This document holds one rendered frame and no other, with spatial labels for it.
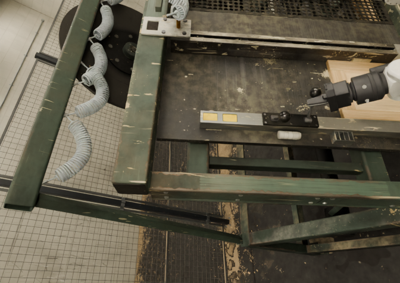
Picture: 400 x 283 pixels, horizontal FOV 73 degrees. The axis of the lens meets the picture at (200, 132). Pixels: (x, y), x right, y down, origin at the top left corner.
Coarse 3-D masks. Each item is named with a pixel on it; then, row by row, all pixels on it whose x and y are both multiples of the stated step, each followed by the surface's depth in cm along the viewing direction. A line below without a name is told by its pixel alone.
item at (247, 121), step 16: (208, 112) 97; (224, 112) 97; (224, 128) 98; (240, 128) 97; (256, 128) 97; (272, 128) 97; (288, 128) 97; (304, 128) 97; (320, 128) 96; (336, 128) 97; (352, 128) 97; (368, 128) 98; (384, 128) 98
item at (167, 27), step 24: (144, 24) 107; (168, 24) 108; (192, 48) 113; (216, 48) 113; (240, 48) 113; (264, 48) 112; (288, 48) 112; (312, 48) 112; (336, 48) 113; (360, 48) 114; (384, 48) 116
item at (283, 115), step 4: (280, 112) 86; (284, 112) 84; (288, 112) 85; (272, 116) 95; (276, 116) 95; (280, 116) 84; (284, 116) 84; (288, 116) 84; (272, 120) 95; (276, 120) 95; (280, 120) 85; (284, 120) 84; (288, 120) 84
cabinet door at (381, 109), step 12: (336, 60) 117; (336, 72) 113; (348, 72) 114; (360, 72) 114; (348, 108) 104; (360, 108) 105; (372, 108) 105; (384, 108) 106; (396, 108) 106; (396, 120) 103
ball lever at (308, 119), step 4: (312, 88) 91; (316, 88) 90; (312, 92) 90; (316, 92) 89; (320, 92) 90; (312, 96) 90; (316, 96) 90; (308, 112) 95; (308, 116) 95; (304, 120) 96; (308, 120) 95
